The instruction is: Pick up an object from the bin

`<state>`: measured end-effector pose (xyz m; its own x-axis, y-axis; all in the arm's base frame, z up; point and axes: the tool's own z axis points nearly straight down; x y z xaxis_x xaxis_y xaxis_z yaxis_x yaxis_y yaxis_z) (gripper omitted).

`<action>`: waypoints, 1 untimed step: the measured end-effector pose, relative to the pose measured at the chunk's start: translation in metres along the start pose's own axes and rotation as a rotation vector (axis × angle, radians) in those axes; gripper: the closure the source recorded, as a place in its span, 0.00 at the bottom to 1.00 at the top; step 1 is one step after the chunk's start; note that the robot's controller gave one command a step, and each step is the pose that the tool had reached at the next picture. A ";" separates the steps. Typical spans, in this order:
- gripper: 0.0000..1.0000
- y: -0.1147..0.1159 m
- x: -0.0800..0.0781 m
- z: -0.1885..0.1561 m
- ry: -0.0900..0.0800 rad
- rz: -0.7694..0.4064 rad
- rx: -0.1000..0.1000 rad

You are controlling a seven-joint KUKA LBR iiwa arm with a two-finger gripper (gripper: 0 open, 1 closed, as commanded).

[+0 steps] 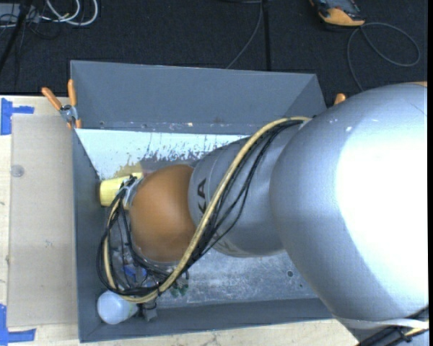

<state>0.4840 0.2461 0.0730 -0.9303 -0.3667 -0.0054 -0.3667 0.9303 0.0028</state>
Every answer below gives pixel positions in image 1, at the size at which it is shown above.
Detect white plastic bottle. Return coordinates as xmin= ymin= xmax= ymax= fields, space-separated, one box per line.
xmin=96 ymin=290 xmax=140 ymax=325

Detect yellow cylinder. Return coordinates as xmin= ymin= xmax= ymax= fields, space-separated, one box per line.
xmin=98 ymin=172 xmax=145 ymax=208

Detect grey metal bin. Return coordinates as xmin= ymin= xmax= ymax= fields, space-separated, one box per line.
xmin=69 ymin=59 xmax=347 ymax=344

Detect black cylinder on white bracket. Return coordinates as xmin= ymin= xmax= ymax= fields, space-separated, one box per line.
xmin=140 ymin=301 xmax=159 ymax=322

